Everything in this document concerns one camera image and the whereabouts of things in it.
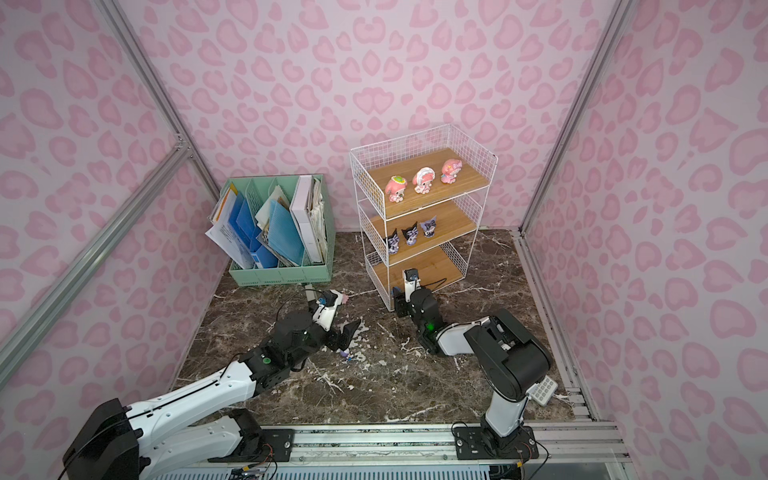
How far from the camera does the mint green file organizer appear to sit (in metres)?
0.92

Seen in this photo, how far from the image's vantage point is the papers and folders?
0.92m

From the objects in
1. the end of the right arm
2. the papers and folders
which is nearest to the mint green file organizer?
the papers and folders

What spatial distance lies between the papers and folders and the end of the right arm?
0.34 m

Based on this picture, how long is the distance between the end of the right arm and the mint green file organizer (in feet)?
0.98

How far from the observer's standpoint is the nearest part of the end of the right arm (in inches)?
32.9
